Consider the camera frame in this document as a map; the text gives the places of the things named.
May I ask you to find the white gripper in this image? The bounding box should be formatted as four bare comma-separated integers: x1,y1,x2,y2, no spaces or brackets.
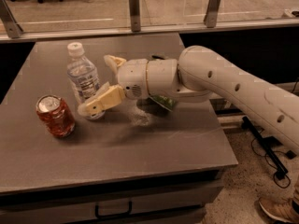
78,55,149,117

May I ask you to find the clear plastic water bottle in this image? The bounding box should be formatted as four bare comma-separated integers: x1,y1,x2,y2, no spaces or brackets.
66,41,107,121

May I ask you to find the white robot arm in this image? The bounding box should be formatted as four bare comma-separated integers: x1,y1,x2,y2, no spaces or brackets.
78,46,299,153

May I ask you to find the red coke can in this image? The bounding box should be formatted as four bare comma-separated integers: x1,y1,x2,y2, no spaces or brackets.
36,95,75,138

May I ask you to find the green Kettle chips bag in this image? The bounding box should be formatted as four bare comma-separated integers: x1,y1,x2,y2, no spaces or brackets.
149,54,178,113

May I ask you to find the grey cabinet drawer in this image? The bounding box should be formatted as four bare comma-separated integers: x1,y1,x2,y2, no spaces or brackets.
0,179,223,224

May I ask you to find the black floor stand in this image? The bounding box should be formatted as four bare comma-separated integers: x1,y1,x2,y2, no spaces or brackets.
242,117,289,180

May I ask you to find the brown shoe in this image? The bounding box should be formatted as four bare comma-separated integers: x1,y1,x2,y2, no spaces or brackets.
259,198,299,224

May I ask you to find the grey metal post middle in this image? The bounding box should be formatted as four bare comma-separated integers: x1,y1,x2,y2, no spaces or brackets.
129,0,141,32

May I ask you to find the grey metal post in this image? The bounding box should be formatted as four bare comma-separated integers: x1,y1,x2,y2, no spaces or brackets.
204,0,221,28
0,0,23,38
129,0,141,32

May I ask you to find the grey metal post left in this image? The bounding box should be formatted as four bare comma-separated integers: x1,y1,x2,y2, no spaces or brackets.
0,0,23,38

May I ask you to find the grey metal post right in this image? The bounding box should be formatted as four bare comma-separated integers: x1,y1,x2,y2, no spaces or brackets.
204,0,221,28

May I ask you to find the black drawer handle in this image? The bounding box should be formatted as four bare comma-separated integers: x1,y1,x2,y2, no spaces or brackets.
94,201,133,220

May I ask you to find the black floor cable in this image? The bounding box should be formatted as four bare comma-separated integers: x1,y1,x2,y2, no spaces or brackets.
250,133,297,189

